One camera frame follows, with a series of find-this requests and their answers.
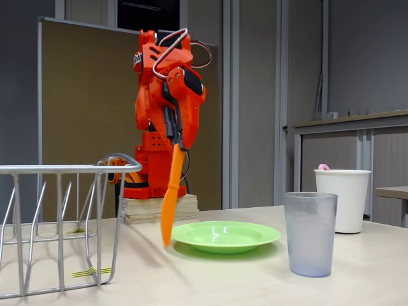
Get white wrist servo cable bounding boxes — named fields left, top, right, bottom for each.
left=152, top=27, right=189, bottom=78

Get beige side table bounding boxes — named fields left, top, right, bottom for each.
left=375, top=186, right=408, bottom=229

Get translucent plastic cup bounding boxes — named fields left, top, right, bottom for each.
left=284, top=191, right=339, bottom=278

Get dark window pane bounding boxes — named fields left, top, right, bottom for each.
left=117, top=0, right=181, bottom=38

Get light orange clamp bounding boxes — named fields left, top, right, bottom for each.
left=97, top=157, right=150, bottom=186

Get wooden base block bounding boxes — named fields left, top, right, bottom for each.
left=122, top=193, right=200, bottom=225

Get white paper cup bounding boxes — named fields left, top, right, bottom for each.
left=314, top=169, right=372, bottom=235

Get brown partition board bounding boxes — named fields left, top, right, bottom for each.
left=37, top=16, right=221, bottom=221

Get green plastic plate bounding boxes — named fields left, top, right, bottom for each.
left=171, top=221, right=282, bottom=255

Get orange plastic knife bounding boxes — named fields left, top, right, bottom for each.
left=160, top=142, right=186, bottom=249

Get grey cabinet with counter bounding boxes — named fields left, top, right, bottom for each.
left=291, top=109, right=408, bottom=228

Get metal wire dish rack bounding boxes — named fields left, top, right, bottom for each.
left=0, top=153, right=143, bottom=299

